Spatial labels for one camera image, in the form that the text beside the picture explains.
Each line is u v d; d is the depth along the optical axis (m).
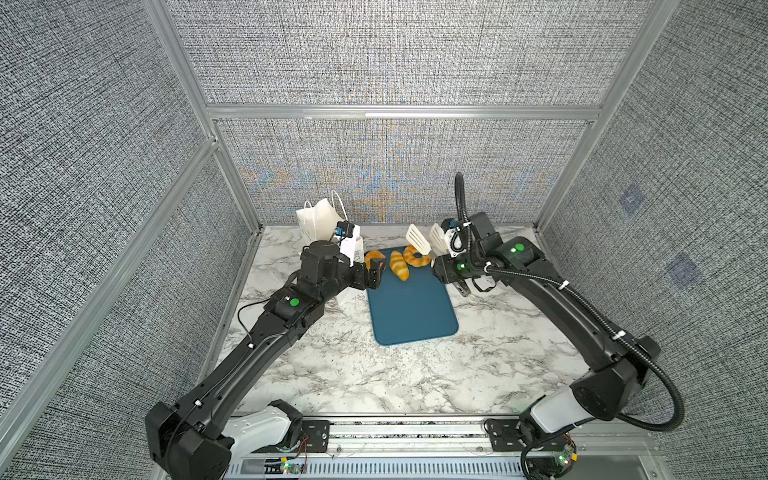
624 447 0.73
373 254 1.07
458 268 0.65
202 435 0.38
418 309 0.93
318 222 0.93
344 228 0.60
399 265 1.03
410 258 1.06
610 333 0.42
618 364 0.41
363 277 0.63
